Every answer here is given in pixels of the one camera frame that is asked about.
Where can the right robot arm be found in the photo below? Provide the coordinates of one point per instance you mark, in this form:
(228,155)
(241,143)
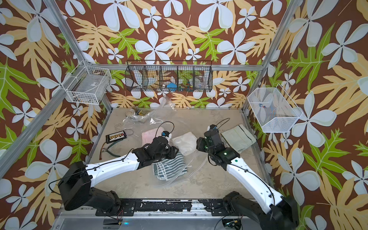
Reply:
(270,209)

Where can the pale green towel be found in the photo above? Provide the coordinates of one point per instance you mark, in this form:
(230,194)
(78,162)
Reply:
(239,138)

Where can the green handled pliers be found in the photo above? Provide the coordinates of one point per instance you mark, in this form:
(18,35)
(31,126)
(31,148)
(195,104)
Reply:
(106,149)

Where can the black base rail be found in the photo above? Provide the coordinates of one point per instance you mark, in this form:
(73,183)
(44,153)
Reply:
(131,207)

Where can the black wire basket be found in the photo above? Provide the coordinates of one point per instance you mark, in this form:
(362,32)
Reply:
(170,76)

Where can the yellow black screwdriver bit case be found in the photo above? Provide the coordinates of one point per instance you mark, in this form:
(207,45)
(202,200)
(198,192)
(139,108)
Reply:
(136,111)

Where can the white wire basket left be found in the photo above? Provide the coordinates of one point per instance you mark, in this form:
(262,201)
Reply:
(88,84)

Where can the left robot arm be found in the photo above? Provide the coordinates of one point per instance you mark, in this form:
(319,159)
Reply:
(77,186)

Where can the black parallel charging board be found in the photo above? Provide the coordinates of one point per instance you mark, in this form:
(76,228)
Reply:
(110,138)

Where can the green white striped towel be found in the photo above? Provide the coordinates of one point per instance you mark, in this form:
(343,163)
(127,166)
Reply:
(167,170)

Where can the pink towel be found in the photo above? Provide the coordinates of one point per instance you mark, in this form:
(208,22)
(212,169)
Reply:
(148,136)

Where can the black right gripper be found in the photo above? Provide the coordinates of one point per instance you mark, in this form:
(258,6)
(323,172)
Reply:
(200,145)

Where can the clear plastic vacuum bag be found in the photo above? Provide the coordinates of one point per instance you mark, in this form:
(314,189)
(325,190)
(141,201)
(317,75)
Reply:
(177,122)

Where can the white mesh basket right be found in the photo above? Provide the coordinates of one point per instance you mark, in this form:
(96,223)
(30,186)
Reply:
(274,109)

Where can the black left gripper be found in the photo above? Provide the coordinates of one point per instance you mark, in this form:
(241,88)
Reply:
(172,153)

